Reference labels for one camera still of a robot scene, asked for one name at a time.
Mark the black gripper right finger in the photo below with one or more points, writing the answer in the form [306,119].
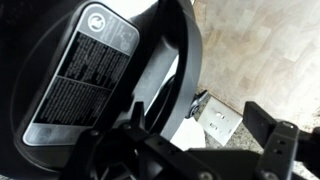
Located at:
[283,143]

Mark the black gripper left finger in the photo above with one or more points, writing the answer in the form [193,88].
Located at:
[143,155]

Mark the white wall outlet plate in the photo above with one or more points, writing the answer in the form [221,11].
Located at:
[219,120]

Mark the white paper towel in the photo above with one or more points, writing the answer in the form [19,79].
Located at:
[190,134]

